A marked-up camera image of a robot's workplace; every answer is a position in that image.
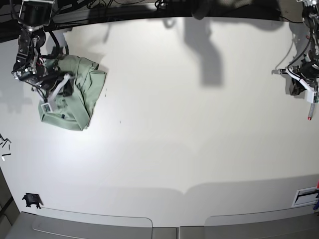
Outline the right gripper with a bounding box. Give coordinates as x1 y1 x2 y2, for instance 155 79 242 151
31 66 75 102

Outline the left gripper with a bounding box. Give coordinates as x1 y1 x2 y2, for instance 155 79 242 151
279 63 319 96

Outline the light green T-shirt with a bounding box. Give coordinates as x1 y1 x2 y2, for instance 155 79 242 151
38 55 107 131

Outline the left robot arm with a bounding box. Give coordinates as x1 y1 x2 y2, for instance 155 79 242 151
280 0 319 96

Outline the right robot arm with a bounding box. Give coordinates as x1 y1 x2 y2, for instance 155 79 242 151
9 0 74 103

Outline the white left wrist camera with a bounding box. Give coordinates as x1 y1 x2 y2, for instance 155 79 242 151
307 91 319 104

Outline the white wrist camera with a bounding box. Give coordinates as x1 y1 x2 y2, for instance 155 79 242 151
40 101 56 113
307 91 319 104

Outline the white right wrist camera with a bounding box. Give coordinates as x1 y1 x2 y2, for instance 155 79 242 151
40 101 56 113

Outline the black clamp bracket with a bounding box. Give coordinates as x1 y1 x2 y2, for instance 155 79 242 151
22 193 44 209

